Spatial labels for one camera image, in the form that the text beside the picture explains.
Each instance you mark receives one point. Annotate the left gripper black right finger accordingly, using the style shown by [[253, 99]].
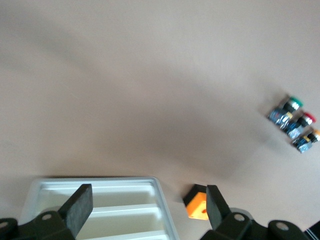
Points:
[[217, 210]]

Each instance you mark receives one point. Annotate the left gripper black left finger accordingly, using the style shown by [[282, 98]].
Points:
[[75, 215]]

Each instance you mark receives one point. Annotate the green push button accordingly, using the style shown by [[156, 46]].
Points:
[[287, 110]]

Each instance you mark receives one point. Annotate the yellow push button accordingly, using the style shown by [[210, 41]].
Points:
[[307, 142]]

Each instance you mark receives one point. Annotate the red push button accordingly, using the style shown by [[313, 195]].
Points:
[[300, 125]]

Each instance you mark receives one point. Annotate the orange box with hole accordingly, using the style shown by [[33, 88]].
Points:
[[196, 205]]

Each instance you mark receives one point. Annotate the white plastic divided tray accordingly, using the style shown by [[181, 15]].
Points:
[[165, 200]]

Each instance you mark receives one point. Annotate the brown table cover mat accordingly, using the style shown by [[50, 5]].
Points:
[[125, 75]]

